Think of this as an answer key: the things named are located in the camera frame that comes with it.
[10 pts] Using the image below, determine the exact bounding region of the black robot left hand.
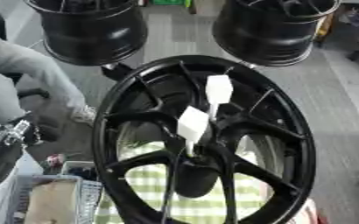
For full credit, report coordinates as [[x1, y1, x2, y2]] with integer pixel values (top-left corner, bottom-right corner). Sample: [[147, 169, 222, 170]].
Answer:
[[21, 112, 67, 145]]

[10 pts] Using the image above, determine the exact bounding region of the black spoked wheel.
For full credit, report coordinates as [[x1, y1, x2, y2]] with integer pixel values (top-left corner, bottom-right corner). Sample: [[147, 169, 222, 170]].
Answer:
[[90, 54, 318, 224]]

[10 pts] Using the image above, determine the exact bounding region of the black wheel rim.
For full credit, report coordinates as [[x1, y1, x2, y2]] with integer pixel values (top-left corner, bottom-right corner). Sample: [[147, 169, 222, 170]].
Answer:
[[23, 0, 151, 67], [210, 0, 344, 67]]

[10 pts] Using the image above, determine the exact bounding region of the small grey bin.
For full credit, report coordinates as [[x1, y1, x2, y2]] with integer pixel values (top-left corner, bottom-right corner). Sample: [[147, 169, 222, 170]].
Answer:
[[58, 160, 102, 181]]

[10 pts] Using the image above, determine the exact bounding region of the person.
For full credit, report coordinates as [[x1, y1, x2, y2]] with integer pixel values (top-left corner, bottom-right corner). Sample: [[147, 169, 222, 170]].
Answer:
[[0, 36, 99, 127]]

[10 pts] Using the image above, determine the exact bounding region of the tan cardboard piece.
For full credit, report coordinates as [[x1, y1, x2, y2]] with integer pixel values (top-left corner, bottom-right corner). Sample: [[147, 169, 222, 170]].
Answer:
[[23, 178, 81, 224]]

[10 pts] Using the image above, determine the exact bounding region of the white plastic basket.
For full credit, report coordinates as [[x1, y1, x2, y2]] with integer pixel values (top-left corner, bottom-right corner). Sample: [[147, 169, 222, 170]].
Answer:
[[4, 173, 106, 224]]

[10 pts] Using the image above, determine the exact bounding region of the green box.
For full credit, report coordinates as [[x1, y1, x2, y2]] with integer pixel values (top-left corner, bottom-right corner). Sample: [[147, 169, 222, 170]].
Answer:
[[147, 0, 194, 7]]

